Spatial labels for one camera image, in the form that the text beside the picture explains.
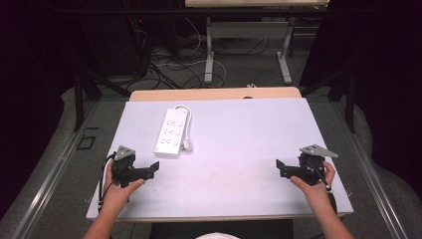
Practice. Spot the white power strip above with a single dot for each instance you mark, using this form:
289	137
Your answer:
169	132

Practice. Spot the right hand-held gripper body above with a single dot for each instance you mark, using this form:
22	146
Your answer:
312	166

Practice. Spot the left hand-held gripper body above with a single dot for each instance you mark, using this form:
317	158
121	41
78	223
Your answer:
123	166

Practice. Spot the white table cover sheet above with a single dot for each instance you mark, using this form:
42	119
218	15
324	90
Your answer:
232	159

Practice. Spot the black computer tower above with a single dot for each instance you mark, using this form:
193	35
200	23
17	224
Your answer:
116	46

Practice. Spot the white desk with metal legs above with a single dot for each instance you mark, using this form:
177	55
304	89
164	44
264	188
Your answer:
249	30

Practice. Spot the person's dark and white clothing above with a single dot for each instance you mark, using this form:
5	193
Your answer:
219	230

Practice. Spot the aluminium rail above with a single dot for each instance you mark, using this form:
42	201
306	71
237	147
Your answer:
375	179
49	179

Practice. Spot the person's left hand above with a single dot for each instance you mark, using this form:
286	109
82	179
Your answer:
114	197

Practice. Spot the wooden table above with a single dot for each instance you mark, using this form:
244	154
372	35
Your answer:
212	94

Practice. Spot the black metal stand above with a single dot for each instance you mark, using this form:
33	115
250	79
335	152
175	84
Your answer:
348	96
81	96

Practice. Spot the person's right hand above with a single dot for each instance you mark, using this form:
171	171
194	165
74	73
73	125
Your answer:
315	194

